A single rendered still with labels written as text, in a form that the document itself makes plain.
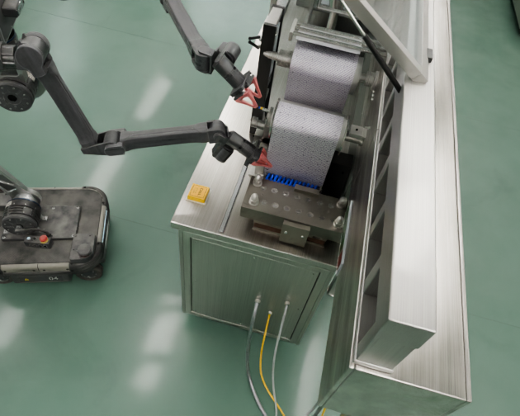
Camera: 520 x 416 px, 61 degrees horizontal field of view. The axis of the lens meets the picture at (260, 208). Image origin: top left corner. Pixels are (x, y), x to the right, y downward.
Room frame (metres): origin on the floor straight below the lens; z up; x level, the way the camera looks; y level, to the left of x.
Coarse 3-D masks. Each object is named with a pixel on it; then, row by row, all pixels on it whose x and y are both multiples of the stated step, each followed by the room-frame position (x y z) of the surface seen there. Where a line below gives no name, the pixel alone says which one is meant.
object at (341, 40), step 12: (300, 24) 1.56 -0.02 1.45; (300, 36) 1.49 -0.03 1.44; (312, 36) 1.49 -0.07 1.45; (324, 36) 1.52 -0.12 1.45; (336, 36) 1.52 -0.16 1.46; (348, 36) 1.55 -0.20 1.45; (360, 36) 1.55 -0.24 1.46; (336, 48) 1.47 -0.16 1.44; (348, 48) 1.48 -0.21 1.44; (360, 48) 1.47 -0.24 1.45; (384, 48) 1.50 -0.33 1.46
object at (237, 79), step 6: (234, 66) 1.29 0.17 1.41; (234, 72) 1.27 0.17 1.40; (240, 72) 1.29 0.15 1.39; (246, 72) 1.33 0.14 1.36; (228, 78) 1.26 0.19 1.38; (234, 78) 1.26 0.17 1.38; (240, 78) 1.27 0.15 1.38; (246, 78) 1.28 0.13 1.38; (234, 84) 1.26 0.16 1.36; (240, 84) 1.26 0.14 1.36; (234, 90) 1.25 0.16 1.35; (240, 90) 1.23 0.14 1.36; (234, 96) 1.23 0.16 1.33
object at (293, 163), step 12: (276, 144) 1.19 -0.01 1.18; (276, 156) 1.19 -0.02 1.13; (288, 156) 1.18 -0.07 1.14; (300, 156) 1.18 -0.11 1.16; (312, 156) 1.18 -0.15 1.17; (324, 156) 1.17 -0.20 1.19; (276, 168) 1.19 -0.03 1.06; (288, 168) 1.18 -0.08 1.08; (300, 168) 1.18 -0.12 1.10; (312, 168) 1.18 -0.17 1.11; (324, 168) 1.17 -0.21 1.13; (300, 180) 1.18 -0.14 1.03; (312, 180) 1.17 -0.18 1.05
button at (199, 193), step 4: (192, 184) 1.15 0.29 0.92; (196, 184) 1.15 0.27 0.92; (192, 188) 1.13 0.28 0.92; (196, 188) 1.13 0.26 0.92; (200, 188) 1.13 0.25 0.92; (204, 188) 1.14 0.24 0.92; (208, 188) 1.14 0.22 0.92; (192, 192) 1.11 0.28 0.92; (196, 192) 1.11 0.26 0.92; (200, 192) 1.11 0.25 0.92; (204, 192) 1.12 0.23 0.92; (208, 192) 1.14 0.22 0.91; (188, 196) 1.09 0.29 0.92; (192, 196) 1.09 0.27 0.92; (196, 196) 1.09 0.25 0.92; (200, 196) 1.09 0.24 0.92; (204, 196) 1.10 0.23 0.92; (192, 200) 1.08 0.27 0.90; (196, 200) 1.08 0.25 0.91; (200, 200) 1.08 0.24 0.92; (204, 200) 1.08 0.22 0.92
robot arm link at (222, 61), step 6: (222, 54) 1.30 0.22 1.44; (228, 54) 1.32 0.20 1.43; (216, 60) 1.28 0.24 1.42; (222, 60) 1.27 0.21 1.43; (228, 60) 1.29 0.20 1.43; (216, 66) 1.26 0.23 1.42; (222, 66) 1.27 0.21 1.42; (228, 66) 1.27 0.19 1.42; (222, 72) 1.26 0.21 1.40; (228, 72) 1.26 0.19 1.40
